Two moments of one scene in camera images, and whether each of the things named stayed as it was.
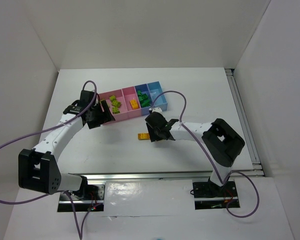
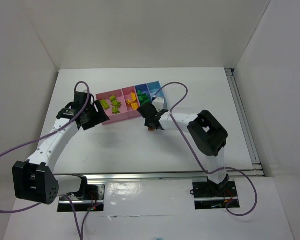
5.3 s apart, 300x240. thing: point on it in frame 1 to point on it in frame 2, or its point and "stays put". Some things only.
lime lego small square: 116,103 stays put
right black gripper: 153,128 to 150,117
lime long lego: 104,99 stays put
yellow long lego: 134,104 to 133,96
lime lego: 115,110 stays put
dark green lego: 144,96 stays put
